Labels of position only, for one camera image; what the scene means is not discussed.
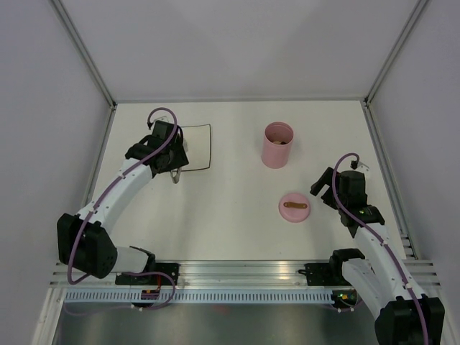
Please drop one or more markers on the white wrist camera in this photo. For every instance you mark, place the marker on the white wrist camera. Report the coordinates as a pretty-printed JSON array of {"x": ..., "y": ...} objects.
[
  {"x": 361, "y": 167},
  {"x": 164, "y": 118}
]

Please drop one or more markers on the pink cylindrical lunch box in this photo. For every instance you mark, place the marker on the pink cylindrical lunch box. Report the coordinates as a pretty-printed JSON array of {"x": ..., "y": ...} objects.
[{"x": 276, "y": 156}]

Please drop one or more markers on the pink lid with brown handle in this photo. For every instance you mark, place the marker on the pink lid with brown handle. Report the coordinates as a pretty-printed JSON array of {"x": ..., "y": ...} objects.
[{"x": 294, "y": 207}]

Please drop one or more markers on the metal tongs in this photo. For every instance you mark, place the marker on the metal tongs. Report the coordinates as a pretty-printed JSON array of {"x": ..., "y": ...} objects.
[{"x": 175, "y": 175}]

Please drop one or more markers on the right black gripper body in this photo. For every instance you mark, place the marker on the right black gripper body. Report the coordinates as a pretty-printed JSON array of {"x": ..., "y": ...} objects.
[{"x": 342, "y": 198}]

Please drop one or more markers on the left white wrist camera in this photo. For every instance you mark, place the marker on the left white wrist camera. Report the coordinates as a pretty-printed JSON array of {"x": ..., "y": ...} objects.
[{"x": 164, "y": 118}]

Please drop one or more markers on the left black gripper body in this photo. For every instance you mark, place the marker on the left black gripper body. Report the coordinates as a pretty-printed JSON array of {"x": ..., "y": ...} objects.
[{"x": 177, "y": 157}]

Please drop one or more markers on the white slotted cable duct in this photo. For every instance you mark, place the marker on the white slotted cable duct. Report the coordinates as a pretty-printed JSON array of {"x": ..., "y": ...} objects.
[{"x": 92, "y": 295}]

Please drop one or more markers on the left aluminium frame post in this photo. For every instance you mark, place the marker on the left aluminium frame post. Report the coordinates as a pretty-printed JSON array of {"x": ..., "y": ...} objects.
[{"x": 77, "y": 41}]

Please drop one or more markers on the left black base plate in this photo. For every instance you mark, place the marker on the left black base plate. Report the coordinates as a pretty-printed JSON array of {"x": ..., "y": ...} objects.
[{"x": 164, "y": 273}]

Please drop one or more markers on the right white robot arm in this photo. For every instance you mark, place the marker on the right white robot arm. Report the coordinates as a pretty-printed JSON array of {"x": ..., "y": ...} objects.
[{"x": 403, "y": 312}]

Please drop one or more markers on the aluminium front rail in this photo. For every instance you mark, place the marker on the aluminium front rail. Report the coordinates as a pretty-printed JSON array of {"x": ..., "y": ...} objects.
[{"x": 289, "y": 274}]

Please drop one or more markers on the aluminium frame post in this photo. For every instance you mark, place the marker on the aluminium frame post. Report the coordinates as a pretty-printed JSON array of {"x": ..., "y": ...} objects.
[
  {"x": 403, "y": 37},
  {"x": 77, "y": 41}
]

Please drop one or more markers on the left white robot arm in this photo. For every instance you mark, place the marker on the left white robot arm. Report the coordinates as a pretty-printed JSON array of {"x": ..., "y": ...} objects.
[{"x": 83, "y": 239}]

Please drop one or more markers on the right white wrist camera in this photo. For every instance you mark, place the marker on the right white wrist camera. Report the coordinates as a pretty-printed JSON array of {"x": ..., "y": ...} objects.
[{"x": 361, "y": 167}]

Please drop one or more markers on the white square plate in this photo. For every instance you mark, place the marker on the white square plate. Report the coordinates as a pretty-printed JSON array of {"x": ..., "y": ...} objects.
[{"x": 197, "y": 144}]

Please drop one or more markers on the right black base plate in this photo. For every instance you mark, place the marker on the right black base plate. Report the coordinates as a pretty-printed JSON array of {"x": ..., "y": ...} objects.
[{"x": 320, "y": 275}]

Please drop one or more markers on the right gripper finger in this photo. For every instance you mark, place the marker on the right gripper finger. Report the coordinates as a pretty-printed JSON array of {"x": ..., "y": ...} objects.
[
  {"x": 325, "y": 179},
  {"x": 329, "y": 199}
]

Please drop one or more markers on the right aluminium frame post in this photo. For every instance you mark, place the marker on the right aluminium frame post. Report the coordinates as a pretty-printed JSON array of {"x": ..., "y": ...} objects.
[{"x": 403, "y": 37}]

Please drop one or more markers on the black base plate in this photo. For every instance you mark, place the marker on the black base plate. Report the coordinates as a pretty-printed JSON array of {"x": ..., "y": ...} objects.
[
  {"x": 164, "y": 273},
  {"x": 320, "y": 275}
]

